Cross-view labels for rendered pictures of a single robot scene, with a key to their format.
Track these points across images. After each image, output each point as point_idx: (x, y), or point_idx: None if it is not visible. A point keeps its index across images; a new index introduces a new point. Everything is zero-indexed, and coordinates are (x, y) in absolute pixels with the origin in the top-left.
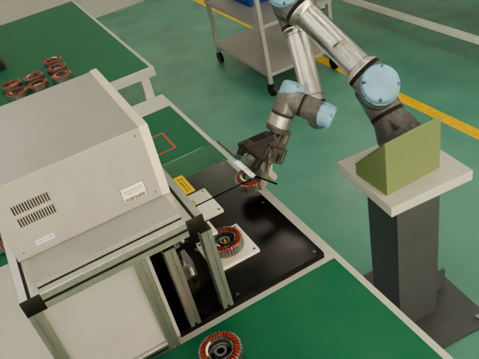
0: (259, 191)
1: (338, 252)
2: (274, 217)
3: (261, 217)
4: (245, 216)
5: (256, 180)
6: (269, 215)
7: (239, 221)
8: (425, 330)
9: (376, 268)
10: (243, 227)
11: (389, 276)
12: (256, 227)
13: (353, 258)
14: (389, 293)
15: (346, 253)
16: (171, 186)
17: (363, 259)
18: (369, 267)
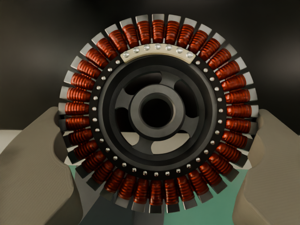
0: (181, 143)
1: (203, 210)
2: (12, 101)
3: (42, 68)
4: (83, 35)
5: (85, 105)
6: (33, 93)
7: (72, 8)
8: (89, 206)
9: (121, 220)
10: (42, 4)
11: (96, 222)
12: (14, 34)
13: (189, 215)
14: (106, 208)
15: (198, 214)
16: None
17: (181, 221)
18: (170, 219)
